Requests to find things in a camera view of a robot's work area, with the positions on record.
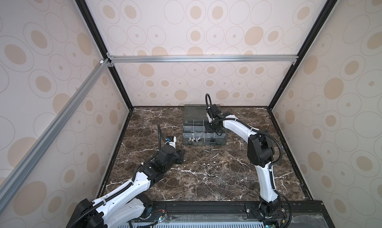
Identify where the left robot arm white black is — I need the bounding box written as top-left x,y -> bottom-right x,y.
67,127 -> 185,228

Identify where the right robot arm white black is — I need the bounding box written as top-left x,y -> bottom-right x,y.
205,93 -> 284,218

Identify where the clear plastic organizer box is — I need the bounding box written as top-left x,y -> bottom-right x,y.
183,104 -> 227,146

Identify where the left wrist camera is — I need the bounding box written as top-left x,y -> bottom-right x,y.
165,136 -> 177,148

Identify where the horizontal aluminium rail back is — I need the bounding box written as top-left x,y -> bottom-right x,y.
109,54 -> 298,64

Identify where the diagonal aluminium rail left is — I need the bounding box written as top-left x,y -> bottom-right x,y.
1,59 -> 110,212

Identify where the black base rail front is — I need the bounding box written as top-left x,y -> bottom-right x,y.
78,200 -> 335,228

